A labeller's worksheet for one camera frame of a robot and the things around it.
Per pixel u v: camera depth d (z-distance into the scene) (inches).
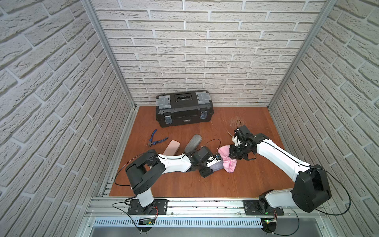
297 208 18.1
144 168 20.3
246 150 24.7
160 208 28.8
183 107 37.8
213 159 28.6
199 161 26.8
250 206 29.2
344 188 24.9
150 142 38.0
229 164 31.2
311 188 16.3
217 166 33.2
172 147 37.2
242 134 26.4
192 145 36.6
